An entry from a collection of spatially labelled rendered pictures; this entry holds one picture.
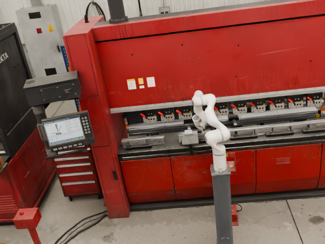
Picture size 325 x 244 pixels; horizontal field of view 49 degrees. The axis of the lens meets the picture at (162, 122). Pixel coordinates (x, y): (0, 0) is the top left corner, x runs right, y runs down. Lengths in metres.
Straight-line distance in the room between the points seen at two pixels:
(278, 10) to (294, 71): 0.66
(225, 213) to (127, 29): 2.05
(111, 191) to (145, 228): 0.59
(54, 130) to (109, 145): 0.67
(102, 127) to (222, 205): 1.49
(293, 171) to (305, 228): 0.63
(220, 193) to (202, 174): 0.80
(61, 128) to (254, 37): 2.11
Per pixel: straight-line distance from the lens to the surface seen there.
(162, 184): 4.36
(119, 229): 4.48
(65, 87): 3.50
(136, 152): 4.12
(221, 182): 3.45
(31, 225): 3.81
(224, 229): 3.84
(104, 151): 4.05
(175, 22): 3.63
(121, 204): 4.47
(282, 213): 4.51
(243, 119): 4.39
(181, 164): 4.18
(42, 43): 8.25
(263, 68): 3.88
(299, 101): 4.13
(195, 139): 3.95
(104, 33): 3.72
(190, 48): 3.71
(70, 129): 3.64
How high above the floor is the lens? 3.00
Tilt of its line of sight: 27 degrees down
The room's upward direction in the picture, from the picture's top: 8 degrees counter-clockwise
